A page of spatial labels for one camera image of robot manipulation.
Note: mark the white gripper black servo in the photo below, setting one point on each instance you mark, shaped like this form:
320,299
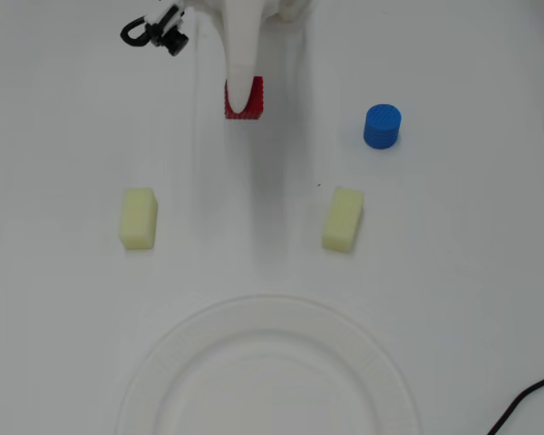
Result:
240,41

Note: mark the red cube block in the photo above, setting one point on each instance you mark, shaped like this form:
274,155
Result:
258,102

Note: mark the pale yellow sponge block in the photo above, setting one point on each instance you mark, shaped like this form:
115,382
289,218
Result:
138,219
342,219

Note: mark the blue ribbed cylinder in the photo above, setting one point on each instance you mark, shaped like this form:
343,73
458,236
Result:
382,128

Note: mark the white round plate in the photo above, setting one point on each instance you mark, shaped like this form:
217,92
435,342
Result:
172,362

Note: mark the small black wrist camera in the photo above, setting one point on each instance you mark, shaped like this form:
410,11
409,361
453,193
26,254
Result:
174,41

